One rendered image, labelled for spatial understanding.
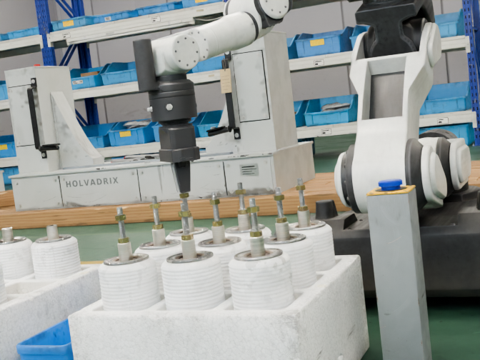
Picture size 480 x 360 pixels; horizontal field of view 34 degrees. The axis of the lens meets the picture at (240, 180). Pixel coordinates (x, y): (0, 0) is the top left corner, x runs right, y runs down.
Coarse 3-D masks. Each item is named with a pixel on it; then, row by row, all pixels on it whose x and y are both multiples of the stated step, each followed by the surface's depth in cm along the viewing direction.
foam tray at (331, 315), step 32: (352, 256) 144; (320, 288) 124; (352, 288) 139; (96, 320) 123; (128, 320) 121; (160, 320) 119; (192, 320) 117; (224, 320) 115; (256, 320) 113; (288, 320) 111; (320, 320) 121; (352, 320) 137; (96, 352) 124; (128, 352) 122; (160, 352) 120; (192, 352) 117; (224, 352) 115; (256, 352) 113; (288, 352) 111; (320, 352) 119; (352, 352) 136
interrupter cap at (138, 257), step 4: (116, 256) 131; (136, 256) 130; (140, 256) 129; (144, 256) 129; (148, 256) 128; (104, 260) 129; (108, 260) 129; (112, 260) 129; (116, 260) 129; (132, 260) 126; (136, 260) 126; (140, 260) 126; (144, 260) 127; (104, 264) 127; (108, 264) 126; (112, 264) 125; (116, 264) 125; (120, 264) 125; (124, 264) 125
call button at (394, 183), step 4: (384, 180) 130; (388, 180) 130; (392, 180) 129; (396, 180) 128; (400, 180) 129; (380, 184) 129; (384, 184) 128; (388, 184) 128; (392, 184) 128; (396, 184) 128; (400, 184) 128; (384, 188) 129; (388, 188) 128; (392, 188) 128; (396, 188) 128; (400, 188) 129
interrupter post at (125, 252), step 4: (120, 244) 127; (124, 244) 127; (128, 244) 128; (120, 248) 128; (124, 248) 127; (128, 248) 128; (120, 252) 128; (124, 252) 127; (128, 252) 128; (120, 256) 128; (124, 256) 127; (128, 256) 128; (132, 256) 129; (120, 260) 128; (124, 260) 128; (128, 260) 128
